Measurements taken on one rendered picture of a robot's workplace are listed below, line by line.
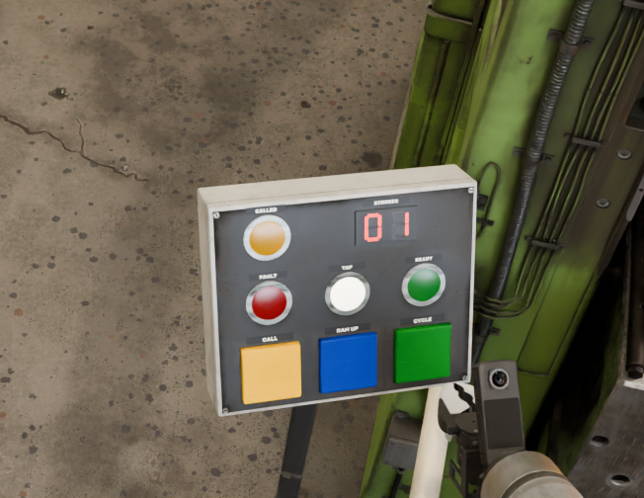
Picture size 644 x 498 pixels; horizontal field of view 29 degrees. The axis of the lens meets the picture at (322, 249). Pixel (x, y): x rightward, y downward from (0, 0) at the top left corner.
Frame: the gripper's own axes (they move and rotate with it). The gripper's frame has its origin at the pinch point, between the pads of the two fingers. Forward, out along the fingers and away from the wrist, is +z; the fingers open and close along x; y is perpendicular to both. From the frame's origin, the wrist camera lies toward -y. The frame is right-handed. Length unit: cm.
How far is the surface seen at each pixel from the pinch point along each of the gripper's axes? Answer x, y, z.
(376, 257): -6.2, -13.0, 11.1
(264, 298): -20.7, -9.4, 10.7
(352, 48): 47, 4, 207
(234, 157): 6, 23, 175
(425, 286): 0.1, -8.6, 10.7
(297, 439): -10.2, 27.8, 39.5
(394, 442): 12, 43, 59
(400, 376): -3.2, 3.6, 10.3
